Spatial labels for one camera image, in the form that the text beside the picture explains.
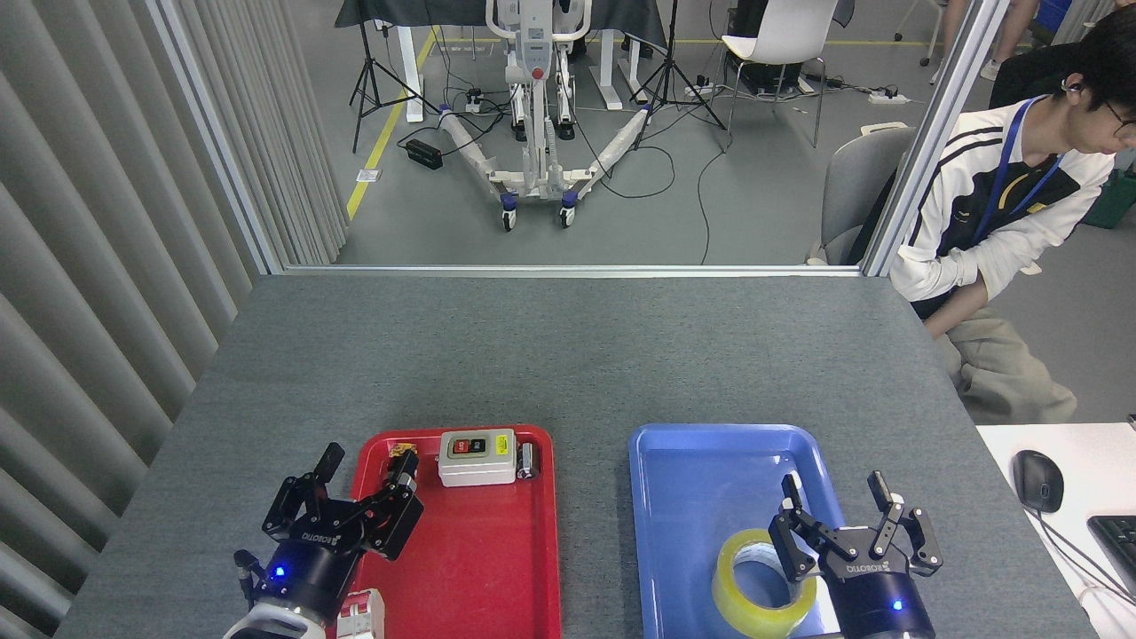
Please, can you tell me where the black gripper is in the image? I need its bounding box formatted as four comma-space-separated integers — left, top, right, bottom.
256, 442, 426, 619
768, 469, 944, 639

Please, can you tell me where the yellow tape roll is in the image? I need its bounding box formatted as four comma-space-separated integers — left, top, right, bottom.
712, 529, 817, 638

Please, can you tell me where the white red circuit breaker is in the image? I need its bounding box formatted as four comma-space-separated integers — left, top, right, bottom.
335, 588, 385, 639

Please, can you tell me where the red plastic tray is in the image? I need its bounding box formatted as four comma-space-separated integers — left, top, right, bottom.
321, 424, 562, 639

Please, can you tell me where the blue plastic tray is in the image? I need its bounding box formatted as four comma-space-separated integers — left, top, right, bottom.
628, 423, 884, 639

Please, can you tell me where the black computer mouse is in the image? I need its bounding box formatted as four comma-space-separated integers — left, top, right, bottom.
1013, 450, 1065, 514

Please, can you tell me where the white desk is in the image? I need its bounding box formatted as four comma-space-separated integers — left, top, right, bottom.
976, 422, 1136, 639

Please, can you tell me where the black keyboard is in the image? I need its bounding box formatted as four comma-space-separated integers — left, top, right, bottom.
1087, 515, 1136, 594

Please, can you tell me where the person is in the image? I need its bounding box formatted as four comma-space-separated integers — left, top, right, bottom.
890, 4, 1136, 425
929, 0, 1039, 85

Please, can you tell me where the grey chair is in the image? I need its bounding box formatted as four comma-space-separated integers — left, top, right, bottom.
806, 124, 919, 265

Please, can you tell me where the green bin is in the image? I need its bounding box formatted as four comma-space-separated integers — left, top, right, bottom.
1076, 169, 1136, 230

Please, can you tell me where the black tripod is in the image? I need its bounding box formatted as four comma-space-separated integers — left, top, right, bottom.
632, 0, 729, 150
349, 0, 442, 154

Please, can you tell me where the white stand on wheels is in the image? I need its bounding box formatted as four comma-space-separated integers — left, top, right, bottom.
438, 0, 662, 232

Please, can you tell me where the black computer case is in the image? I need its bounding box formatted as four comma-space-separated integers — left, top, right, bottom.
728, 0, 804, 94

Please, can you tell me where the black chair back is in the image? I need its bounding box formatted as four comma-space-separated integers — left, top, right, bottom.
988, 43, 1079, 112

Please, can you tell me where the white chair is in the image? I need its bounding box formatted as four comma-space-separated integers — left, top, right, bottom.
714, 0, 840, 149

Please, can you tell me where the grey switch box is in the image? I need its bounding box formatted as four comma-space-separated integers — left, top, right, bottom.
438, 429, 518, 487

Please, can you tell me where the black mouse cable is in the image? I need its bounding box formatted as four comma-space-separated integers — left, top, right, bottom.
1034, 510, 1136, 606

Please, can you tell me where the silver frame rail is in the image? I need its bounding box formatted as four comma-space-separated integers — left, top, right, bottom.
282, 263, 866, 278

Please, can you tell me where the black floor cable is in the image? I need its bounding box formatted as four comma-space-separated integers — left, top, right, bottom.
697, 133, 733, 265

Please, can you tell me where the silver post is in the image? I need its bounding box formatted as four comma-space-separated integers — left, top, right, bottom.
146, 0, 285, 276
861, 0, 1013, 278

